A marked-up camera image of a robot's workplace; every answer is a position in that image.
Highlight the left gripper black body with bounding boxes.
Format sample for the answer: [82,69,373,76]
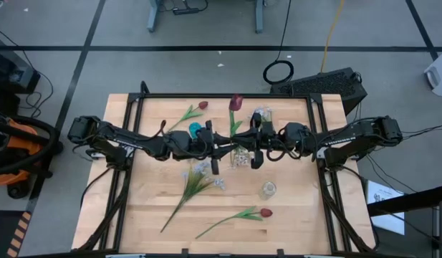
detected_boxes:
[195,120,221,176]

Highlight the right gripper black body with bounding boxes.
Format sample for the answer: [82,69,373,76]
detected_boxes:
[251,113,279,170]

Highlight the dark red artificial tulip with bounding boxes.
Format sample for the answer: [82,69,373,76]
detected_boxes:
[228,93,244,166]

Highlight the clear glass vase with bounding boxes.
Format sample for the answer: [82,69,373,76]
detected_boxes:
[259,181,278,201]

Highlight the teal glass vase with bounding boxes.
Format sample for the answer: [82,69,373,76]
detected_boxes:
[188,122,203,140]

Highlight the black computer tower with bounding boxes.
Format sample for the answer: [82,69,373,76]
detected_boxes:
[269,67,368,116]

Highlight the white paper sheet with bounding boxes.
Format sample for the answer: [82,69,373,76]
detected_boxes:
[365,180,406,236]

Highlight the black power strip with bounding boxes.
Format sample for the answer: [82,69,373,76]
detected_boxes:
[172,6,202,16]

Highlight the black beam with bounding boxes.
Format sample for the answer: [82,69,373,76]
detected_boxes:
[366,184,442,218]

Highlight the white device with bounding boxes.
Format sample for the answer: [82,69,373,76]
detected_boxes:
[423,46,442,97]

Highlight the orange and black vacuum cleaner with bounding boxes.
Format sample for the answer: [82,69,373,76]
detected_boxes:
[0,113,64,200]

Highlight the black equipment box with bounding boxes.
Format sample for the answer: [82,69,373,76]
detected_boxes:
[0,34,42,95]

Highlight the black mat with hazard stripes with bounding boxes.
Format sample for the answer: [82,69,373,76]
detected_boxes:
[0,210,32,258]

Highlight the black metal table frame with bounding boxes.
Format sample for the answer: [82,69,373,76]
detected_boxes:
[98,80,354,258]

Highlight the black coiled floor cable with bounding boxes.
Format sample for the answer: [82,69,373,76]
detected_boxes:
[262,0,295,86]

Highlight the black sleeved cable bundle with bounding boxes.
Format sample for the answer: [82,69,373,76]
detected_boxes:
[315,168,378,254]
[77,168,130,252]

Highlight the yellow cable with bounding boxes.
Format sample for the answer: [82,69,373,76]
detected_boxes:
[320,0,346,74]

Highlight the grey desk frame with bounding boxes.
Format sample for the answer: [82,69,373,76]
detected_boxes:
[146,0,267,35]

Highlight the grey metal post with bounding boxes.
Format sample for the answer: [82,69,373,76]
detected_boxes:
[431,200,442,258]

